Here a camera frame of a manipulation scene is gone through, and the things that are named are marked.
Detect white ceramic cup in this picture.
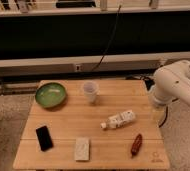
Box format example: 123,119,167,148
82,81,99,103

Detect white plastic bottle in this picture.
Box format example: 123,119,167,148
100,110,136,130

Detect brown red sausage object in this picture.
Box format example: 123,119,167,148
131,134,143,156

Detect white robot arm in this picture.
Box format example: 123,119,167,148
149,60,190,108

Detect white wall socket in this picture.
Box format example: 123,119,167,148
76,65,81,72

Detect black hanging cable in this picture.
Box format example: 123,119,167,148
89,4,122,72

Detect black smartphone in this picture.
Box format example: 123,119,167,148
36,126,53,151

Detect green bowl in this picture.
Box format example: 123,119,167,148
35,82,67,108

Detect wooden table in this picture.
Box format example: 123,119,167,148
13,80,170,170

